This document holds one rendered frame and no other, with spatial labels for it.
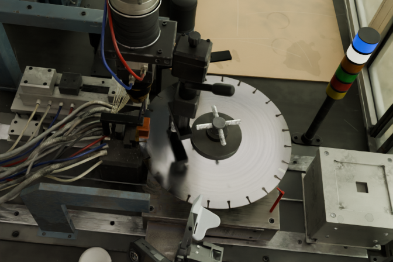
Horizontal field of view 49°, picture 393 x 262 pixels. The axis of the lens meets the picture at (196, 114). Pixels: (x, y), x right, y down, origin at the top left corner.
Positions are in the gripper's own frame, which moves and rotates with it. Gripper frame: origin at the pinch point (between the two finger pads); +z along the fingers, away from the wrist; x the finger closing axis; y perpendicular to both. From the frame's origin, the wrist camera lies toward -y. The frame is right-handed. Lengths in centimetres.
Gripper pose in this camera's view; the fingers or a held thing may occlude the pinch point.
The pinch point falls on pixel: (190, 223)
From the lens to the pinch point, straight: 91.7
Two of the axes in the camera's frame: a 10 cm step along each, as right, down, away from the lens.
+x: 2.2, -8.8, -4.1
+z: 1.6, -3.8, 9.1
